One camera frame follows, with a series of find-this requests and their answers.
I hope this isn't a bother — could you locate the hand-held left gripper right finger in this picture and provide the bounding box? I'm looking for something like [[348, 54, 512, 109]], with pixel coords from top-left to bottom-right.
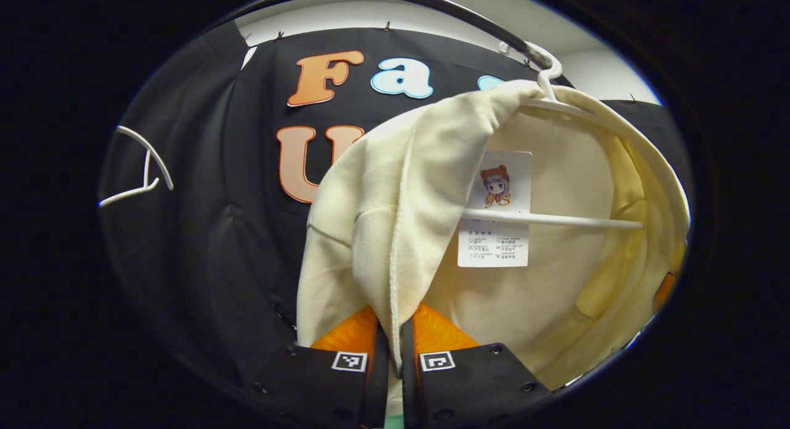
[[400, 302, 553, 429]]

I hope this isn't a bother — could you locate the white plastic clothes hanger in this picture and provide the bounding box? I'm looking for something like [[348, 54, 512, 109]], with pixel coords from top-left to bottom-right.
[[460, 41, 644, 230], [98, 125, 175, 209]]

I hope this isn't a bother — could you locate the black metal clothes rack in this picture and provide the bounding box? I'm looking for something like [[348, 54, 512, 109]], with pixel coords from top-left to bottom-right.
[[235, 0, 556, 70]]

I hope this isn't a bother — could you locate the cream button jacket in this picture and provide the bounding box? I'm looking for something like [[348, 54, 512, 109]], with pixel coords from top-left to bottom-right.
[[296, 80, 691, 417]]

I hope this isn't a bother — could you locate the black backdrop cloth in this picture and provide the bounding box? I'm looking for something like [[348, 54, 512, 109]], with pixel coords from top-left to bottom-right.
[[99, 22, 692, 386]]

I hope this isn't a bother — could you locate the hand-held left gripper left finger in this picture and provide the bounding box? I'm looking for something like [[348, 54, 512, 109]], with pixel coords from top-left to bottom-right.
[[253, 306, 389, 429]]

